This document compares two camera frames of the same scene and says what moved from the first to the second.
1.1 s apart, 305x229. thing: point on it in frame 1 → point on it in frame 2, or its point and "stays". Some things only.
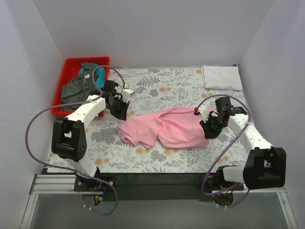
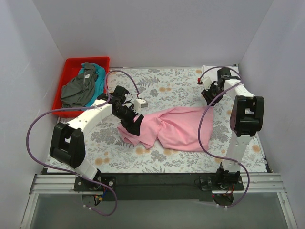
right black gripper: [210, 124] → [212, 91]
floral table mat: [154, 89] stays
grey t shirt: [79, 88] stays
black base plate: [154, 186] stays
